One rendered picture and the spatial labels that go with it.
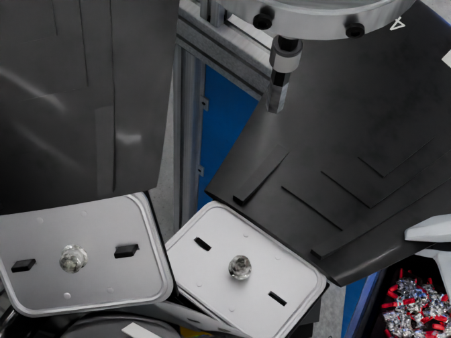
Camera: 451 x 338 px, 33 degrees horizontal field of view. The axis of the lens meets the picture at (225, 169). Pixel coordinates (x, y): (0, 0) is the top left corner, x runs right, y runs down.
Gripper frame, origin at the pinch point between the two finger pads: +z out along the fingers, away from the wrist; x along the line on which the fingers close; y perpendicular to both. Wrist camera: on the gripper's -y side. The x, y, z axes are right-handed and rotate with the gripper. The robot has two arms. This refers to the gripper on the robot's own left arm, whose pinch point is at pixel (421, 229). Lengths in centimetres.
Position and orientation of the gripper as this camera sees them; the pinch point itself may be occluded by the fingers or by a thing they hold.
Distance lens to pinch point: 50.0
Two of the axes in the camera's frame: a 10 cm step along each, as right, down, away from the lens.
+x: -0.5, 3.8, 9.2
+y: -0.5, 9.2, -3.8
